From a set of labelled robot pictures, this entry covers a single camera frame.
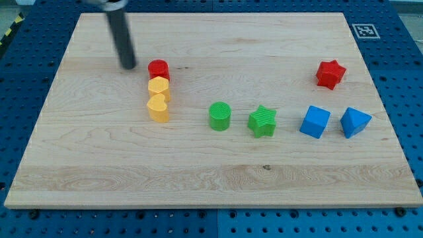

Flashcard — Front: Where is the white fiducial marker tag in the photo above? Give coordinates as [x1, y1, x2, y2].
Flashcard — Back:
[352, 23, 380, 39]

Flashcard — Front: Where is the green cylinder block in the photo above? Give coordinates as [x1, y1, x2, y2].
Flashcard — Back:
[209, 102, 231, 131]

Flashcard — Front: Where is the yellow hexagon block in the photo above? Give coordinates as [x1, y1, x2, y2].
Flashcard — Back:
[148, 76, 171, 102]

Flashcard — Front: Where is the red cylinder block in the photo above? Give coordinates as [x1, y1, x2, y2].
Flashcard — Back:
[147, 59, 171, 81]

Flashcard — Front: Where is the green star block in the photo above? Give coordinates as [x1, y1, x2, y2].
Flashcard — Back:
[247, 105, 277, 138]

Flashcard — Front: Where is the light wooden board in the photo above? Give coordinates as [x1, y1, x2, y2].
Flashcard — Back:
[5, 13, 422, 210]

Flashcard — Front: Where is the red star block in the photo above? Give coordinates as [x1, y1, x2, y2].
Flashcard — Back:
[316, 59, 346, 90]

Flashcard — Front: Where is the blue triangular prism block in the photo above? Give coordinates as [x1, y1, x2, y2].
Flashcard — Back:
[340, 107, 372, 139]

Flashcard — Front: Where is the blue cube block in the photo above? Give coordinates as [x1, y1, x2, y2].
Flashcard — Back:
[299, 105, 330, 139]

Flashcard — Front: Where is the yellow heart block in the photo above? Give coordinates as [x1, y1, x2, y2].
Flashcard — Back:
[147, 94, 169, 123]

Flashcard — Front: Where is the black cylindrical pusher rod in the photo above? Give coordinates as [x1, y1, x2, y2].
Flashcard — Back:
[106, 9, 136, 69]

